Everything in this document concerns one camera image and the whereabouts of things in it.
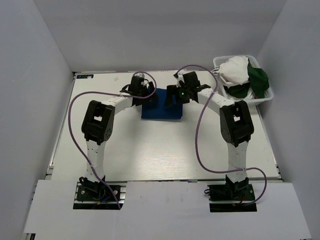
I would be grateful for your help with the white printed t shirt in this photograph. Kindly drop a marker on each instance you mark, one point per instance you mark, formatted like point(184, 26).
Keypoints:
point(232, 71)

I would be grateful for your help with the blue t shirt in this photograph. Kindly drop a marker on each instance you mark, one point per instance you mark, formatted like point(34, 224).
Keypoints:
point(156, 109)

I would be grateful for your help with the white plastic laundry basket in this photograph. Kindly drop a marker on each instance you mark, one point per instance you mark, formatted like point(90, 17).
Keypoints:
point(249, 99)

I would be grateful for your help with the blue table label sticker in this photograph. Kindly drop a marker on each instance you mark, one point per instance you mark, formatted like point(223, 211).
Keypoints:
point(84, 76)

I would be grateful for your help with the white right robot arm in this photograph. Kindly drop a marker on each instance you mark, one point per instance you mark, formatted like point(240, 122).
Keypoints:
point(236, 125)

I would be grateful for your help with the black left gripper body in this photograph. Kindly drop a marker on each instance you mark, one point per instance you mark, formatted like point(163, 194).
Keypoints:
point(144, 93)

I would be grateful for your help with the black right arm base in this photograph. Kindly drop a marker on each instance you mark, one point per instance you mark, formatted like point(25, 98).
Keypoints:
point(221, 200)

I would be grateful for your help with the dark green t shirt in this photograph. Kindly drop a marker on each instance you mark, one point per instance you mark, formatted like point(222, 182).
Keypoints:
point(258, 83)

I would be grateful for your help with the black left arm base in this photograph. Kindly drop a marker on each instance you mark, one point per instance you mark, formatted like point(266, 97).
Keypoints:
point(96, 196)

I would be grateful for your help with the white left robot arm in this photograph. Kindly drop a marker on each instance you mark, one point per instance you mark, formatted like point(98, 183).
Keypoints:
point(98, 122)

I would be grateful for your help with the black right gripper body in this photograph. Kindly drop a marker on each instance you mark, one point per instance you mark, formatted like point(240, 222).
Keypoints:
point(183, 95)

